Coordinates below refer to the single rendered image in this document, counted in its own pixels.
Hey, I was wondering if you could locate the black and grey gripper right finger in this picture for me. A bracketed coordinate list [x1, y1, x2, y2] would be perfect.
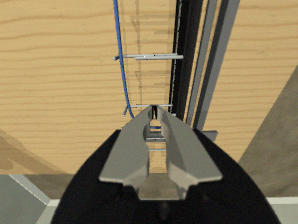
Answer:
[154, 104, 281, 224]

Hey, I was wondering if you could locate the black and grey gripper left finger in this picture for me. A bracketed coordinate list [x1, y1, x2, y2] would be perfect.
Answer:
[50, 105, 154, 224]

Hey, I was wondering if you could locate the blue cable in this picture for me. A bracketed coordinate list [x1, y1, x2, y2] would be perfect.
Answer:
[113, 0, 160, 129]

